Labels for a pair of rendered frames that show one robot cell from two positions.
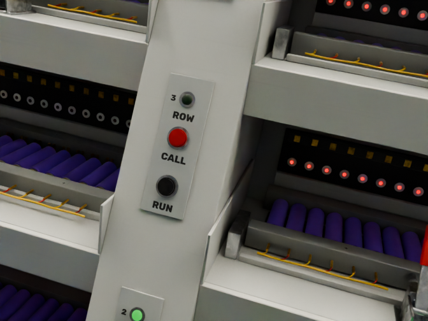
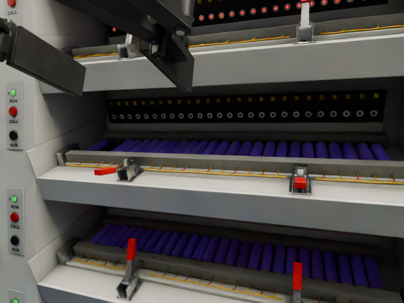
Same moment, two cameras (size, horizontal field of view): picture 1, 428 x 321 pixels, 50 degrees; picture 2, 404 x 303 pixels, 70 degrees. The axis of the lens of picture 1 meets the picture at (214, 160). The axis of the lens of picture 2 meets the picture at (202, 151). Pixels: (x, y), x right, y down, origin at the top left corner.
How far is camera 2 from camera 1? 0.32 m
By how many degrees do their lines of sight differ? 8
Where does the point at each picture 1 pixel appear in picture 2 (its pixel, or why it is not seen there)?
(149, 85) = not seen: outside the picture
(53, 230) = (388, 198)
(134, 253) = not seen: outside the picture
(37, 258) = (382, 222)
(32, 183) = (339, 167)
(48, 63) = (355, 71)
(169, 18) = not seen: outside the picture
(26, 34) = (335, 53)
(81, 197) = (387, 169)
